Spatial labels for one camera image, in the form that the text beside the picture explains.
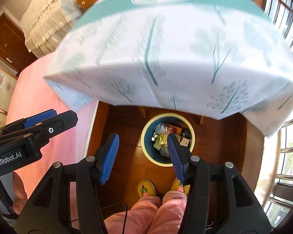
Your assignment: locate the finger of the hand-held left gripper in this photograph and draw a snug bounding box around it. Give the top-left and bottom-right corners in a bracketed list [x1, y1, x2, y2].
[0, 110, 57, 138]
[27, 110, 78, 149]

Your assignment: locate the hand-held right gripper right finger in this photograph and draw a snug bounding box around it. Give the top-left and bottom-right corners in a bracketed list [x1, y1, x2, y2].
[167, 134, 272, 234]

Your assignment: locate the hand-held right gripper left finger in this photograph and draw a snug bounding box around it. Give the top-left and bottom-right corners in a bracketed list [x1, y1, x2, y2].
[15, 133, 120, 234]

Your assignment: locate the yellow packet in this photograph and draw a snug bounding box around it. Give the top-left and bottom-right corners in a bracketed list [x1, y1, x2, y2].
[154, 136, 169, 149]

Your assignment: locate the clear plastic bag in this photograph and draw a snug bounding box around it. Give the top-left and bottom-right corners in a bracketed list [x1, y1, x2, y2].
[153, 123, 172, 158]

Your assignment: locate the blue waste bin cream rim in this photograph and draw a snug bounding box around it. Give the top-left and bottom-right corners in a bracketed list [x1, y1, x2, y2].
[141, 113, 195, 167]

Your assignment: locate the person's left hand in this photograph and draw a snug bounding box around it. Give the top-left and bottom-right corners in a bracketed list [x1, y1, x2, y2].
[12, 172, 28, 214]

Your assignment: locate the pink blanket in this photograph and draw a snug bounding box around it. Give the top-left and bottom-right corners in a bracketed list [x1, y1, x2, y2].
[5, 52, 99, 200]

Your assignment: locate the person's right leg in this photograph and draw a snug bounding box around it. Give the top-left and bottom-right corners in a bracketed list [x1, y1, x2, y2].
[148, 190, 188, 234]

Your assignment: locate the person's leg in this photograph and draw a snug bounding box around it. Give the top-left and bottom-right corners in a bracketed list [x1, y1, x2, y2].
[148, 190, 188, 234]
[104, 196, 162, 234]

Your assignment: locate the person's left leg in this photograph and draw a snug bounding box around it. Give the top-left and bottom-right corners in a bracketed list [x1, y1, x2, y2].
[104, 196, 162, 234]

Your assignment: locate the wooden door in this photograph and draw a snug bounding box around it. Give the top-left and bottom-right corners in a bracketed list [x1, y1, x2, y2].
[0, 13, 37, 75]

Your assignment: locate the white lace cloth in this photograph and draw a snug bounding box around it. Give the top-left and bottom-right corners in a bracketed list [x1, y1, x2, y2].
[20, 0, 88, 54]

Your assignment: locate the tree-print tablecloth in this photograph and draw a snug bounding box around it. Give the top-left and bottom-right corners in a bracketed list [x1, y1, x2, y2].
[43, 0, 293, 137]

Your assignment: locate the metal window grille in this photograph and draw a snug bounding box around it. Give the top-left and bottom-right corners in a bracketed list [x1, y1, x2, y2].
[262, 0, 293, 225]

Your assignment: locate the black cable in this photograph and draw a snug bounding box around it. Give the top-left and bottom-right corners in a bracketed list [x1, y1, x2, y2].
[71, 203, 129, 234]

